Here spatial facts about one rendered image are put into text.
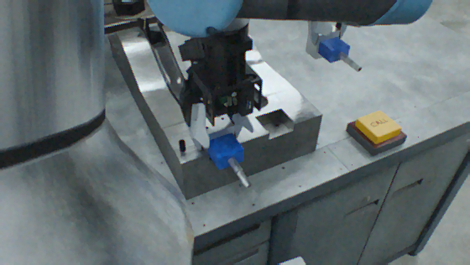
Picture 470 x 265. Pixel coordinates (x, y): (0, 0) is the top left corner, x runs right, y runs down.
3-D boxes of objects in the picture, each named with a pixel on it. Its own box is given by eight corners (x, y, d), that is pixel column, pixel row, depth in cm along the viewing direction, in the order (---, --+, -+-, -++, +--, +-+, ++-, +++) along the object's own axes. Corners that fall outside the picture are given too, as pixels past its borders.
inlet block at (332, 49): (367, 78, 73) (373, 53, 69) (345, 85, 71) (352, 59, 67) (325, 45, 81) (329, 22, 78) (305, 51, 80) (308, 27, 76)
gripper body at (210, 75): (211, 132, 50) (206, 49, 42) (185, 95, 56) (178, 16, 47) (263, 114, 52) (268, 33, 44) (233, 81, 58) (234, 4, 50)
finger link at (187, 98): (179, 128, 55) (188, 75, 50) (174, 122, 56) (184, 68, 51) (208, 124, 58) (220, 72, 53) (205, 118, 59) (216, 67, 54)
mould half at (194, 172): (315, 150, 73) (327, 92, 64) (185, 200, 64) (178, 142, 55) (207, 34, 106) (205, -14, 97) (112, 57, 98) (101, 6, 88)
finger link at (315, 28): (316, 56, 71) (335, 7, 65) (298, 42, 75) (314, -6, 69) (329, 55, 72) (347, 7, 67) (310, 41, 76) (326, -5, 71)
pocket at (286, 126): (293, 139, 68) (295, 123, 65) (266, 149, 66) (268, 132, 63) (279, 124, 71) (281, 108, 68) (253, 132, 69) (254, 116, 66)
